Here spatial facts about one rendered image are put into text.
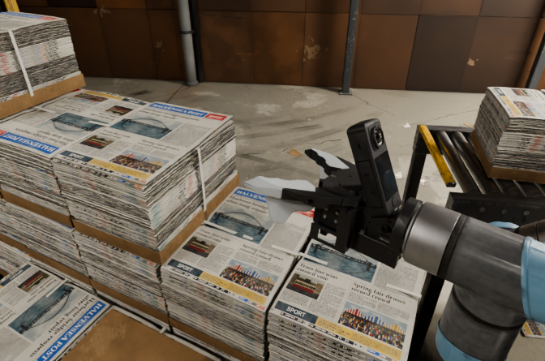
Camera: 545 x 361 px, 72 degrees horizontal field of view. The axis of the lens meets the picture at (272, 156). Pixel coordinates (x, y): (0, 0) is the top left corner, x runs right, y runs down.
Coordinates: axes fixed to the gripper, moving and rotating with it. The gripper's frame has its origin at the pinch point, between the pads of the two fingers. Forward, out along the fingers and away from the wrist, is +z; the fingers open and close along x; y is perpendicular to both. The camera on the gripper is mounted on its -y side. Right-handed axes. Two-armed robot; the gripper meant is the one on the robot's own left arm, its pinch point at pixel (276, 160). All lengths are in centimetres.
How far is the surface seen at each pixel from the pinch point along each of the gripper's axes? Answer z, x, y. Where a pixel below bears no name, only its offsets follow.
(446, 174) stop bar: -10, 87, 30
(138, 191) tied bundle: 34.4, -0.2, 19.2
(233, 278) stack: 16.4, 10.9, 39.6
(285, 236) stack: 14.8, 29.6, 37.1
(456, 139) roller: -6, 121, 28
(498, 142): -21, 95, 17
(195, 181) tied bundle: 35.9, 17.4, 24.0
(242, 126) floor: 181, 208, 96
